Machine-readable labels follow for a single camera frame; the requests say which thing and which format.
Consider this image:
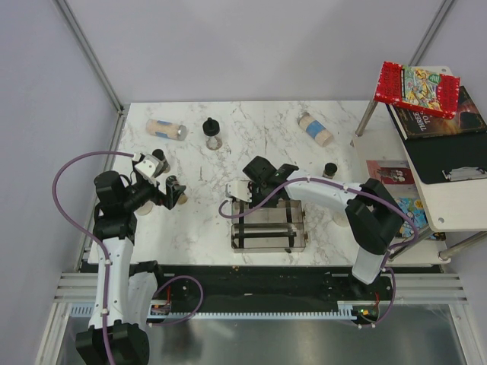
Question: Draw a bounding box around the clear three-slot organizer tray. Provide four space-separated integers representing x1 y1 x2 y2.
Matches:
231 200 308 253

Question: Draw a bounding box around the black knob-lid glass jar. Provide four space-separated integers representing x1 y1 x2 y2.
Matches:
202 117 222 151

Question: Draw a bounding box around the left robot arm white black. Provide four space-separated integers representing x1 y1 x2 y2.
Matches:
75 170 186 364

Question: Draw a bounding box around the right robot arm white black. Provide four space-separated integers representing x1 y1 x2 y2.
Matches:
243 156 414 300

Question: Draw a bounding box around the lying black-cap spice bottle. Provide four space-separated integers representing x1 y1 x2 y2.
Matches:
166 175 188 207

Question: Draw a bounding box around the upright black-cap spice bottle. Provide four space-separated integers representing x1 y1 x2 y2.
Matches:
152 149 170 173

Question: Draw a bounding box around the left blue-label lying bottle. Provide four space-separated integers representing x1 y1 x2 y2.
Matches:
146 119 187 141

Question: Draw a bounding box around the blue-label lying bottle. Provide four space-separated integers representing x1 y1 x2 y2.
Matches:
298 112 333 147
146 119 187 141

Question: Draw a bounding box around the right black-cap spice bottle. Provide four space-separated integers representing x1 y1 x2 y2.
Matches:
322 162 338 179

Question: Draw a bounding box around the right blue-label lying bottle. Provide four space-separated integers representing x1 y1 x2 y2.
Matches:
298 112 333 147

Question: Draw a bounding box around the dark hardcover book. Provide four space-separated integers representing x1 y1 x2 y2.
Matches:
386 85 487 140

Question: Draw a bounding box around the red children's book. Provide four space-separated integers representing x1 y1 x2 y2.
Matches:
374 62 460 119

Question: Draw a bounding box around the white side table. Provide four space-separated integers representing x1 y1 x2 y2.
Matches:
355 66 487 263

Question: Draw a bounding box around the black clipboard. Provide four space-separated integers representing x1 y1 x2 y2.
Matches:
403 132 486 185

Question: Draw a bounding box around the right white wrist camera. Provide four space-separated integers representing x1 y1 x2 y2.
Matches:
225 180 252 203

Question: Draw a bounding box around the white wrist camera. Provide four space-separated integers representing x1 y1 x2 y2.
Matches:
132 154 165 181
225 180 252 203

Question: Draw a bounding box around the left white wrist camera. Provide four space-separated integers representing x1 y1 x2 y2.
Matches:
132 154 165 181

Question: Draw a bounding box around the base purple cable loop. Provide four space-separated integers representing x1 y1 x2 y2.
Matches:
150 275 205 328

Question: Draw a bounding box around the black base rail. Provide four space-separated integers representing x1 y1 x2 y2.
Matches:
125 260 400 316

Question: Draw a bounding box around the white slotted cable duct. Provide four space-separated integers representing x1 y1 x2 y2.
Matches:
70 300 377 319

